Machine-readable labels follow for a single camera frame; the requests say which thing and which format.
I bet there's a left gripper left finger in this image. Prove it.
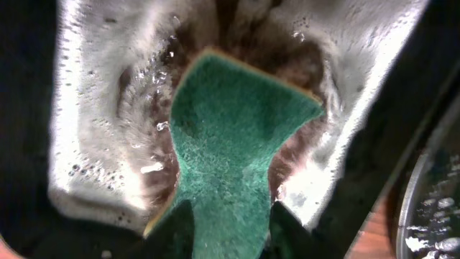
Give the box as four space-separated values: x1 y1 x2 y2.
121 201 195 259

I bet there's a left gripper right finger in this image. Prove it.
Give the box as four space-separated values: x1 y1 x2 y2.
264 201 341 259

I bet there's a green yellow sponge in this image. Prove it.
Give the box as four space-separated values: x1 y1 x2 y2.
143 49 323 259

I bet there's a black round tray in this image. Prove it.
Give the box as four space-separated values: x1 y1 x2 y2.
395 96 460 259

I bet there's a black rectangular soapy tray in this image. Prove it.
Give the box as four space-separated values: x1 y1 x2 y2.
1 0 459 258

